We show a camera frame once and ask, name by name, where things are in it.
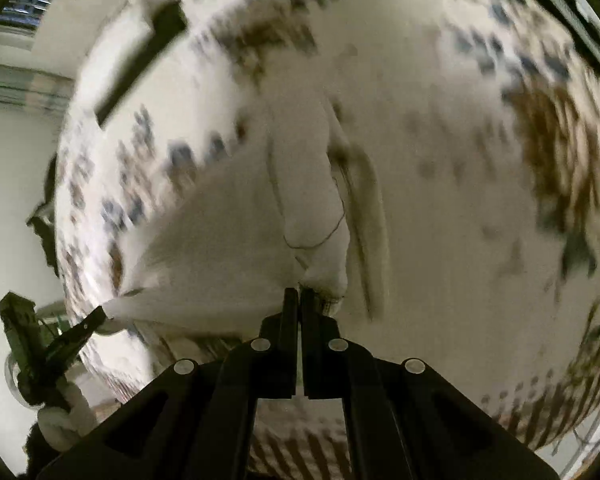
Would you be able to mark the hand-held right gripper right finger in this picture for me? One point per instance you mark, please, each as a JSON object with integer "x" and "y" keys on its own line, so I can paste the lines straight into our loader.
{"x": 307, "y": 305}

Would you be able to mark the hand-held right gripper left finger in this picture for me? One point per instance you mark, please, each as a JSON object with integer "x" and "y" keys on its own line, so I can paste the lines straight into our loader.
{"x": 291, "y": 305}

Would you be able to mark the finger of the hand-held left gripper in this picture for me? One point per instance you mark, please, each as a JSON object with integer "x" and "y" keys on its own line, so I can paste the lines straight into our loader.
{"x": 78, "y": 332}

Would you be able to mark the white small garment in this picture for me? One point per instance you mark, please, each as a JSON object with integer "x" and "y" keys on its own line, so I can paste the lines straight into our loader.
{"x": 220, "y": 255}

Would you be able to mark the person's left hand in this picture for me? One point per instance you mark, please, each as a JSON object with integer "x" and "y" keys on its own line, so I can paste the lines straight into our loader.
{"x": 65, "y": 417}

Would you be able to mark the printed white blanket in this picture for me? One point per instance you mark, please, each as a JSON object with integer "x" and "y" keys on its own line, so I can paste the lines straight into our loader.
{"x": 445, "y": 150}

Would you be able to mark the black flat bar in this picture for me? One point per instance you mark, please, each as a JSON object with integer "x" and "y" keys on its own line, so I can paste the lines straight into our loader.
{"x": 140, "y": 62}

